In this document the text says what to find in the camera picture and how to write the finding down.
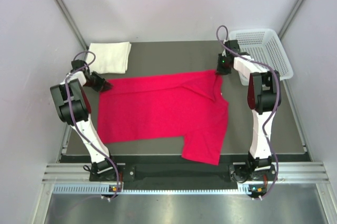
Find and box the folded cream white t shirt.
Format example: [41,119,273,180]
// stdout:
[89,42,132,74]

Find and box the pink red t shirt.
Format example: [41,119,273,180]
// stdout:
[97,70,229,165]

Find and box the left aluminium frame post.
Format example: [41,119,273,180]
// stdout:
[54,0,88,49]

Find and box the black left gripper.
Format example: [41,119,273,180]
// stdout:
[83,71,112,93]

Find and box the slotted grey cable duct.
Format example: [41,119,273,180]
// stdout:
[52,184,262,196]

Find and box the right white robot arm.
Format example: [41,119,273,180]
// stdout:
[216,40,281,180]

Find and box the white perforated plastic basket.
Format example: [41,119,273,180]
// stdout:
[229,28,293,81]

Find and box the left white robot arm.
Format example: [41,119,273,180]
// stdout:
[50,59,120,181]

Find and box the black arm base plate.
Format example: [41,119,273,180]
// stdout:
[83,161,276,183]

